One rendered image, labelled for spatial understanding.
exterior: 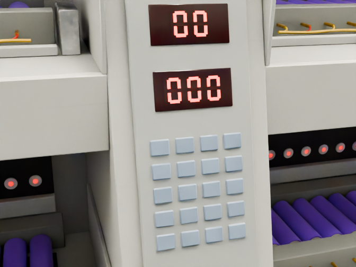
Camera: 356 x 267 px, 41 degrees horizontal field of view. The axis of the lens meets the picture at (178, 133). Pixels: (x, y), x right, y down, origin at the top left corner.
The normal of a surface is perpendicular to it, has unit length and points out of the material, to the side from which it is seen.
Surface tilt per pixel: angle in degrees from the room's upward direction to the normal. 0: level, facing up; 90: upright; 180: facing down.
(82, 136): 107
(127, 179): 90
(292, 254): 17
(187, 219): 90
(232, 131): 90
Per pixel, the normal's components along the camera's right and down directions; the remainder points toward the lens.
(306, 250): 0.02, -0.93
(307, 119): 0.29, 0.36
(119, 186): 0.28, 0.08
